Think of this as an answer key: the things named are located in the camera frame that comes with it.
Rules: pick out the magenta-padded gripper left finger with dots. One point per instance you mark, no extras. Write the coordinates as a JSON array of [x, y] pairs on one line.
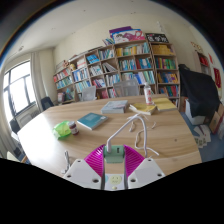
[[83, 173]]

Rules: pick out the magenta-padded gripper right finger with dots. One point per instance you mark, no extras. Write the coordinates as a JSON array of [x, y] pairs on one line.
[[145, 172]]

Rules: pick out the green charger block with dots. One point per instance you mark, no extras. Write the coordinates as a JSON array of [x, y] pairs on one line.
[[114, 154]]

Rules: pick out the white power strip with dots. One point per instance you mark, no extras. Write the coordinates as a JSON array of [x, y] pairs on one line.
[[115, 180]]

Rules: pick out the small brown jar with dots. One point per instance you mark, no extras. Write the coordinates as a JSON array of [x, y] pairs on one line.
[[73, 128]]

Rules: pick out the green plastic bag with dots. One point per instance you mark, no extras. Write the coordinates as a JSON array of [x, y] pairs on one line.
[[61, 130]]

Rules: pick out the teal book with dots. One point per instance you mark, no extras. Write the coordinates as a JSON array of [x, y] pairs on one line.
[[92, 120]]

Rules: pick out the open yellow book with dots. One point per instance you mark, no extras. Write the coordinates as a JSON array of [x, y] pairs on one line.
[[142, 108]]

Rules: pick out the papers on floor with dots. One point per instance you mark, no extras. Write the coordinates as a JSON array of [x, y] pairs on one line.
[[201, 137]]

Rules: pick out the flat yellow book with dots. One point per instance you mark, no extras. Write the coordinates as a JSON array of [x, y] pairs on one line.
[[164, 104]]

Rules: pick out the grey book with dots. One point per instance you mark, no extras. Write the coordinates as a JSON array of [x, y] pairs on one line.
[[115, 106]]

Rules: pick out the white box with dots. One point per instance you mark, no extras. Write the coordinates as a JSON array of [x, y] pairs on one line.
[[195, 118]]

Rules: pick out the white bottle with red label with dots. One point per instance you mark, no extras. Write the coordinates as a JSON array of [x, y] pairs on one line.
[[148, 95]]

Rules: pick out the dark office chair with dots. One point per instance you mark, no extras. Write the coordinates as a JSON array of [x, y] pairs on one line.
[[47, 103]]

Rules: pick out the small translucent grey chair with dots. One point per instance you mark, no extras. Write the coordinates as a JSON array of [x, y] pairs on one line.
[[88, 94]]

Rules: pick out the large translucent grey chair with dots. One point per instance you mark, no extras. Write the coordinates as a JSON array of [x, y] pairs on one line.
[[126, 88]]

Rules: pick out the brown cardboard box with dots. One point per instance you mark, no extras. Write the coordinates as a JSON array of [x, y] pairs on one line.
[[217, 120]]

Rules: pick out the black cloth cover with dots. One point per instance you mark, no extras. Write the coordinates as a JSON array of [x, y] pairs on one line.
[[198, 90]]

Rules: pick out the window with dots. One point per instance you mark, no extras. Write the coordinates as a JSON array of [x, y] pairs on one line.
[[18, 90]]

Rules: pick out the wooden bookshelf unit with books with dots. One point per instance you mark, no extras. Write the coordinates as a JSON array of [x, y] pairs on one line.
[[133, 66]]

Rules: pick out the red wall banner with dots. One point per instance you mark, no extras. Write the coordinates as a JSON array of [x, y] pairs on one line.
[[217, 77]]

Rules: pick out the small wooden wall shelf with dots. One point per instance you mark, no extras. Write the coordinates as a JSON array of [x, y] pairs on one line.
[[203, 61]]

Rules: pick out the small red wall paper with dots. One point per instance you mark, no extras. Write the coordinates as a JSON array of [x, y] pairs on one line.
[[210, 58]]

